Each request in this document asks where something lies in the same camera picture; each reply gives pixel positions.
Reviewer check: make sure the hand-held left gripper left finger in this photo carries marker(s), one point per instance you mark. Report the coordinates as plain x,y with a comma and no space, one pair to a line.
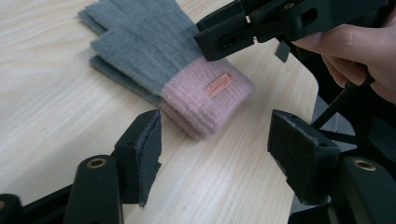
140,155

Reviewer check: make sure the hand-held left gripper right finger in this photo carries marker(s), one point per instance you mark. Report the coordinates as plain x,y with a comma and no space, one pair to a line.
299,155

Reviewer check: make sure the grey glove with pink cuff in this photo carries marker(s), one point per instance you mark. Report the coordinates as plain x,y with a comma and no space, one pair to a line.
162,46
124,79

